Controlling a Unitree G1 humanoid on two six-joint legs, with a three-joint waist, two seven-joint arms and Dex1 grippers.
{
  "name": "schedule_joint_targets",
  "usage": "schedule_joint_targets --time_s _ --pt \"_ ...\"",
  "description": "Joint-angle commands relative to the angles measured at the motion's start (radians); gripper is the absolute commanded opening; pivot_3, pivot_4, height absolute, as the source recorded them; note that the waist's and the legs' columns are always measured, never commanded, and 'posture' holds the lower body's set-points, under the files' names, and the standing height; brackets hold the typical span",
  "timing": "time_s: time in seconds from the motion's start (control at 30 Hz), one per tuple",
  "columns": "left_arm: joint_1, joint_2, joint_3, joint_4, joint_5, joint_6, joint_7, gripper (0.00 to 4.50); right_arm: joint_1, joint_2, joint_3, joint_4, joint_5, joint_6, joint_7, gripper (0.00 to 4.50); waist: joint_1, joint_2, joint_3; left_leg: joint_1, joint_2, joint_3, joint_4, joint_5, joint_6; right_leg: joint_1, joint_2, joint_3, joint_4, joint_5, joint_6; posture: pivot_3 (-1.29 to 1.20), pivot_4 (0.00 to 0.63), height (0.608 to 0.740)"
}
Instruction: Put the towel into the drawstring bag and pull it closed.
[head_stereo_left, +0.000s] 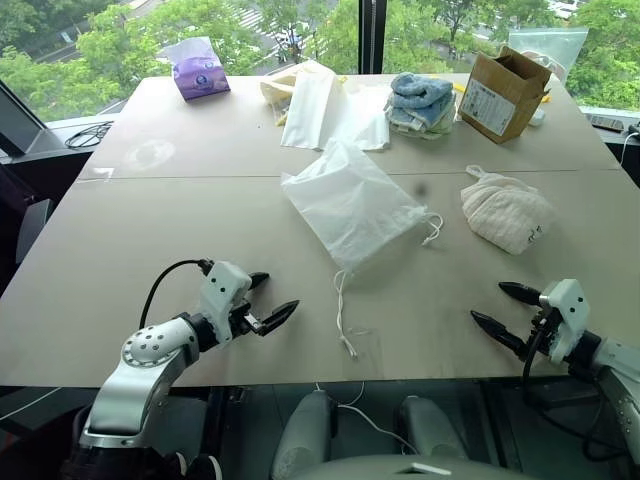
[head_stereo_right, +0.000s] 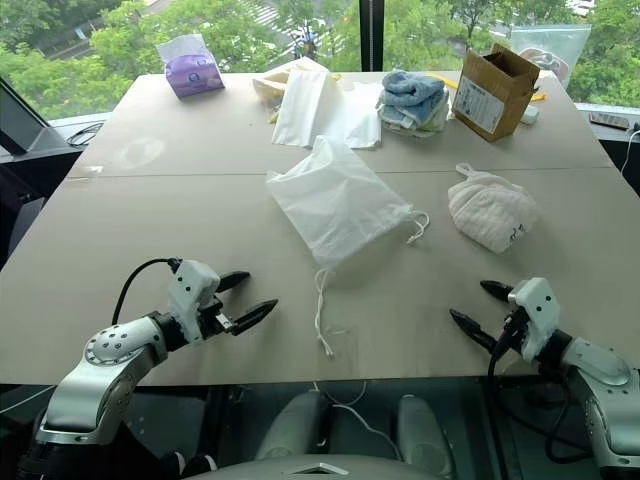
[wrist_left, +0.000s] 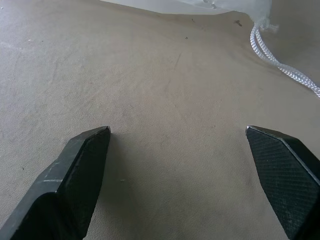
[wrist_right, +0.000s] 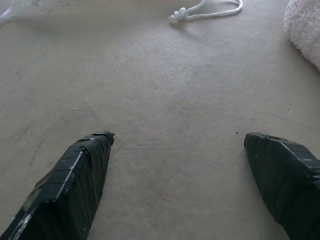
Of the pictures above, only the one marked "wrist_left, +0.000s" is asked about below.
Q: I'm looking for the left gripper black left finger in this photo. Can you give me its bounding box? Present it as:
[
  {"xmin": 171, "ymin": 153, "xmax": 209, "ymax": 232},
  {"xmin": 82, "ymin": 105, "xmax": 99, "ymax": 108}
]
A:
[{"xmin": 0, "ymin": 125, "xmax": 112, "ymax": 240}]

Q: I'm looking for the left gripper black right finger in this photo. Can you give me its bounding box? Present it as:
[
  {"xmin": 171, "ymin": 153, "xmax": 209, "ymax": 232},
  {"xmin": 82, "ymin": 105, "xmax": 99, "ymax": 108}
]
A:
[{"xmin": 245, "ymin": 125, "xmax": 320, "ymax": 240}]

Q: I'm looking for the white braided drawstring cord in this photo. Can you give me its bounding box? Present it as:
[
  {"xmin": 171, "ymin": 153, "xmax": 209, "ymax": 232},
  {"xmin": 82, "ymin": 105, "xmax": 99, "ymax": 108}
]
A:
[{"xmin": 249, "ymin": 21, "xmax": 320, "ymax": 98}]

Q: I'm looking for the white fabric bag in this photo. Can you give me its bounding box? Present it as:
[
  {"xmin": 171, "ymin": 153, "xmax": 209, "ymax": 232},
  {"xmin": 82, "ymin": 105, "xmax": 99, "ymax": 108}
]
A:
[{"xmin": 97, "ymin": 0, "xmax": 280, "ymax": 32}]

